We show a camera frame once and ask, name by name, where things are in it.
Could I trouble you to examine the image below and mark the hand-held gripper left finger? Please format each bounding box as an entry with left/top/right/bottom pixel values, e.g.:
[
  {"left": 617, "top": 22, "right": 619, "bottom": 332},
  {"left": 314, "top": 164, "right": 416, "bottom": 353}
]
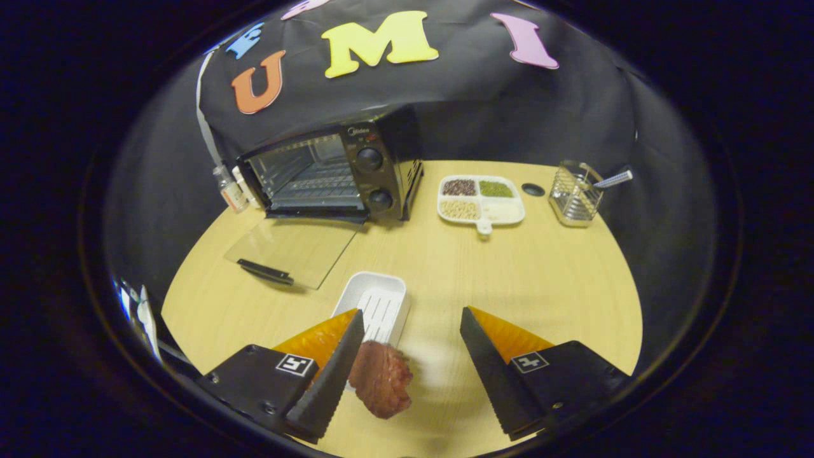
[{"left": 194, "top": 309, "right": 366, "bottom": 445}]

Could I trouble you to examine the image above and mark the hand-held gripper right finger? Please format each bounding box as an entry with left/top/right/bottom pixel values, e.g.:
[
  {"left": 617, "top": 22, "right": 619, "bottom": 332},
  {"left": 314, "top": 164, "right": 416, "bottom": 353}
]
[{"left": 459, "top": 306, "right": 633, "bottom": 442}]

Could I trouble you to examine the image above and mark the red-brown meat piece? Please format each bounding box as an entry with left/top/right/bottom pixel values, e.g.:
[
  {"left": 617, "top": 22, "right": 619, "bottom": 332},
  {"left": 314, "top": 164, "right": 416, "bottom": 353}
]
[{"left": 348, "top": 340, "right": 413, "bottom": 420}]

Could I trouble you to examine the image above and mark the black toaster oven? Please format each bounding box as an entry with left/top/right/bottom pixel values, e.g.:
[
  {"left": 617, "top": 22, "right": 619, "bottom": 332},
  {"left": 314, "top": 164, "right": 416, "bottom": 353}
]
[{"left": 224, "top": 105, "right": 425, "bottom": 291}]

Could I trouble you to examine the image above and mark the white bread toaster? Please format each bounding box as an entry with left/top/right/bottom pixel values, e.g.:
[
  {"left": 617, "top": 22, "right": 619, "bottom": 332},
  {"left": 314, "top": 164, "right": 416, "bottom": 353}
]
[{"left": 231, "top": 165, "right": 261, "bottom": 209}]

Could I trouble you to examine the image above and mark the white rectangular plastic tray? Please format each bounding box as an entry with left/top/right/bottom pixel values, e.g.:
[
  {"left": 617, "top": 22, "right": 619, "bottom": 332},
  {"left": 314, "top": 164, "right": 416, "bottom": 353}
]
[{"left": 331, "top": 272, "right": 409, "bottom": 357}]

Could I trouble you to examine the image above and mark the white divided dish with beans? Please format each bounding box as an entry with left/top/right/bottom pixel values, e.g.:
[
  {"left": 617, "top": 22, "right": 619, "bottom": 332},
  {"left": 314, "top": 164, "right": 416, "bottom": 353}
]
[{"left": 436, "top": 175, "right": 527, "bottom": 236}]

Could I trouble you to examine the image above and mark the small clear bottle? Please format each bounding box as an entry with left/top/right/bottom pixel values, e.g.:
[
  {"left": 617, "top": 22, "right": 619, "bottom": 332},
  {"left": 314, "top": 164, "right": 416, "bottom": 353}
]
[{"left": 213, "top": 165, "right": 250, "bottom": 214}]

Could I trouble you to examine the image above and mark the metal wire utensil holder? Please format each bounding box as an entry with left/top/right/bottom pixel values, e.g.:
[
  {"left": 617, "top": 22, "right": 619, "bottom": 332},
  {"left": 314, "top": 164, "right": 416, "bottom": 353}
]
[{"left": 549, "top": 160, "right": 605, "bottom": 228}]

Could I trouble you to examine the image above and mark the grey utensil handle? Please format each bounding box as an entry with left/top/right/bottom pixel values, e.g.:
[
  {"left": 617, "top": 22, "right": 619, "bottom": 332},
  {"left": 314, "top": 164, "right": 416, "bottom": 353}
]
[{"left": 593, "top": 168, "right": 634, "bottom": 190}]

